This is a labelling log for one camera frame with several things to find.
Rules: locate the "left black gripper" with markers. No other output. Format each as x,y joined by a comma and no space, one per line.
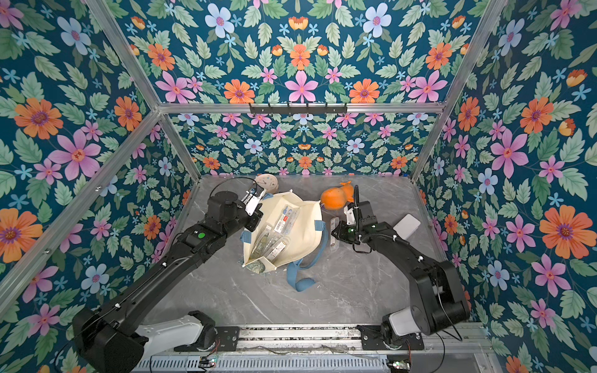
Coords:
253,219

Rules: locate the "cream canvas tote bag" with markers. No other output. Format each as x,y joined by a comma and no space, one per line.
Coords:
292,235

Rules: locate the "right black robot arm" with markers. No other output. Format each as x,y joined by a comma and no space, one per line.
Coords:
436,296

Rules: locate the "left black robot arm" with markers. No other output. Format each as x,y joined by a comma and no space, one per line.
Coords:
114,338

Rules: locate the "orange plastic fish toy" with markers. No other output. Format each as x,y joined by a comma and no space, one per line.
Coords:
336,198

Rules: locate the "pink round alarm clock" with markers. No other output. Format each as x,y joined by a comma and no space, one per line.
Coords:
268,182

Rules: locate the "white rectangular box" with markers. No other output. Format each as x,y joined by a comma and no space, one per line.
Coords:
407,226

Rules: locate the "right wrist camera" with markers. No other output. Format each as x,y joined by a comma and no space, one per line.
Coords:
349,214

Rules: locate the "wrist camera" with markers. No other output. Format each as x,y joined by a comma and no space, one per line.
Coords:
349,214
252,199

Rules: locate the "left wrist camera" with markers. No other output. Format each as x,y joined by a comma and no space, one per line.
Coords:
252,199

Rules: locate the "black hook rail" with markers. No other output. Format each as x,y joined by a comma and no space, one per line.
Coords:
291,109

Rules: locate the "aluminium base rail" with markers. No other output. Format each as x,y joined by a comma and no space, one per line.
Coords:
330,348

